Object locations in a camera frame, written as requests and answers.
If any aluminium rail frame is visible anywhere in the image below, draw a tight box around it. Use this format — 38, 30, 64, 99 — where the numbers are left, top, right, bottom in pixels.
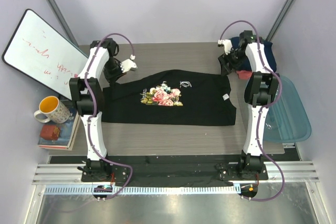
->
25, 156, 333, 223

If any aluminium corner post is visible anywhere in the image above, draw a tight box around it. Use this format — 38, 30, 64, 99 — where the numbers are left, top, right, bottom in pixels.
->
266, 0, 296, 41
46, 0, 78, 46

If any whiteboard with red writing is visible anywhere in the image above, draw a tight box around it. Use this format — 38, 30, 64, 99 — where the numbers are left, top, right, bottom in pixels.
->
2, 9, 88, 100

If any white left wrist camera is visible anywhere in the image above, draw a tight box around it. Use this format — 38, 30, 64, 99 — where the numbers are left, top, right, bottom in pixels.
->
120, 55, 138, 73

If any blue transparent plastic bin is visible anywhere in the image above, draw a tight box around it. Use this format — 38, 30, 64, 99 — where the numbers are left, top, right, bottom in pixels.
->
264, 76, 311, 143

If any black printed t-shirt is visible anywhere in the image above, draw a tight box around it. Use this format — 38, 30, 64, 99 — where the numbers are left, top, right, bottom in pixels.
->
102, 70, 236, 126

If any white mug orange inside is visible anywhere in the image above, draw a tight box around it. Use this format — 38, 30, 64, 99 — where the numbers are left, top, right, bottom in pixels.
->
34, 96, 70, 124

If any stack of books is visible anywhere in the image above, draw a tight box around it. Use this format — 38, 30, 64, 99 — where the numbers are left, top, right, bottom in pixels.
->
38, 107, 80, 150

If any folded navy t-shirt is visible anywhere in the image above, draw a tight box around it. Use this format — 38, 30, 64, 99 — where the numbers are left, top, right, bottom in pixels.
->
230, 37, 277, 72

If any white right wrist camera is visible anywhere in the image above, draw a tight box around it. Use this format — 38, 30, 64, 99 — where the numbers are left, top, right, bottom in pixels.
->
217, 39, 233, 55

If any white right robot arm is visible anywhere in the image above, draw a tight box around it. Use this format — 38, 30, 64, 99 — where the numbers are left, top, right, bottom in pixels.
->
217, 30, 279, 180

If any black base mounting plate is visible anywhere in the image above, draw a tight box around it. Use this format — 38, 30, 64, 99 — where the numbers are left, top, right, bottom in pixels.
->
48, 154, 300, 188

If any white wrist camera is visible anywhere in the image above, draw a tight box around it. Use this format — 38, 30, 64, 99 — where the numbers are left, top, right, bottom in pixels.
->
217, 39, 233, 55
120, 55, 138, 73

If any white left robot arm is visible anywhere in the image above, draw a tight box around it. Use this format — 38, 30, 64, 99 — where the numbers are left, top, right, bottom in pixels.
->
69, 38, 125, 182

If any right aluminium corner post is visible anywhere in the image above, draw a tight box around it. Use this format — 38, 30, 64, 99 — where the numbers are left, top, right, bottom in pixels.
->
266, 0, 296, 41

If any folded red t-shirt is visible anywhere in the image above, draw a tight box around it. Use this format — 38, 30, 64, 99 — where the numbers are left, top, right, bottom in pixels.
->
236, 70, 253, 80

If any left aluminium corner post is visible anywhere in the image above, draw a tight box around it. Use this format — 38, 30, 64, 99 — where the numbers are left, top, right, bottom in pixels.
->
46, 0, 78, 46

